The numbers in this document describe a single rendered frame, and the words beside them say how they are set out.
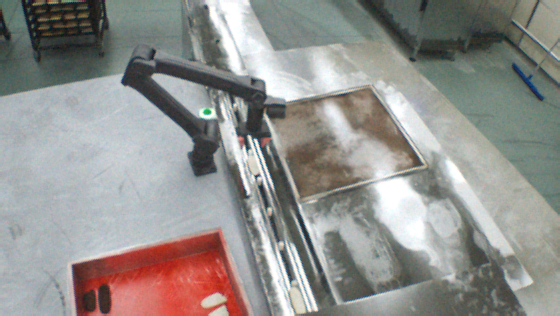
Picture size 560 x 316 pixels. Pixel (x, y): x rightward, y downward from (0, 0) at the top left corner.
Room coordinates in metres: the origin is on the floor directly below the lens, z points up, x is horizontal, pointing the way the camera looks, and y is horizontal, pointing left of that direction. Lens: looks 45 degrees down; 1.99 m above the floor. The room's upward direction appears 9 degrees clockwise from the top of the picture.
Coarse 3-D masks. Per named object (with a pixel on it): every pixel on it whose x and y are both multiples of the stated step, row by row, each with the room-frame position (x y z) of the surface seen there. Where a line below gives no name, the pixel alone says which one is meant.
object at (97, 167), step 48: (48, 96) 1.35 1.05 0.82; (96, 96) 1.39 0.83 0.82; (192, 96) 1.49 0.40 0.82; (0, 144) 1.01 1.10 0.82; (48, 144) 1.06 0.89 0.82; (96, 144) 1.10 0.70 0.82; (144, 144) 1.14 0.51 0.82; (192, 144) 1.18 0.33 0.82; (0, 192) 0.79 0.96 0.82; (48, 192) 0.83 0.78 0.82; (96, 192) 0.87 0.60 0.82; (144, 192) 0.91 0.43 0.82; (192, 192) 0.95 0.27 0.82; (0, 240) 0.60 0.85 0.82; (48, 240) 0.64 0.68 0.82; (96, 240) 0.68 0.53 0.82; (144, 240) 0.72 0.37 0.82; (240, 240) 0.78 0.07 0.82; (0, 288) 0.44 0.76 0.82; (48, 288) 0.48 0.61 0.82
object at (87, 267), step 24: (168, 240) 0.67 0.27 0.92; (192, 240) 0.69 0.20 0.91; (216, 240) 0.72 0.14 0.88; (72, 264) 0.53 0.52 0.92; (96, 264) 0.56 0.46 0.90; (120, 264) 0.59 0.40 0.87; (144, 264) 0.62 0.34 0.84; (72, 288) 0.46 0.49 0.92; (240, 288) 0.55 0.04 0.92; (72, 312) 0.39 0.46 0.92
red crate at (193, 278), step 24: (168, 264) 0.64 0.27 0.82; (192, 264) 0.66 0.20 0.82; (216, 264) 0.67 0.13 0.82; (96, 288) 0.51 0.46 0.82; (120, 288) 0.53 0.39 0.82; (144, 288) 0.55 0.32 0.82; (168, 288) 0.56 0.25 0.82; (192, 288) 0.58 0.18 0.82; (216, 288) 0.59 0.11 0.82; (96, 312) 0.44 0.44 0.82; (120, 312) 0.46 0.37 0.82; (144, 312) 0.47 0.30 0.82; (168, 312) 0.49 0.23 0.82; (192, 312) 0.50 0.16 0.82; (240, 312) 0.53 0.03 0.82
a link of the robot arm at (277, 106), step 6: (258, 96) 1.08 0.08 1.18; (270, 96) 1.14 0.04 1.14; (252, 102) 1.08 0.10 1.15; (258, 102) 1.08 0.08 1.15; (264, 102) 1.11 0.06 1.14; (270, 102) 1.11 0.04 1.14; (276, 102) 1.12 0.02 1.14; (282, 102) 1.13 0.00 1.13; (270, 108) 1.11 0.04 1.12; (276, 108) 1.11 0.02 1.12; (282, 108) 1.12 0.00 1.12; (270, 114) 1.10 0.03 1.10; (276, 114) 1.10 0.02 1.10; (282, 114) 1.11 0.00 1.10
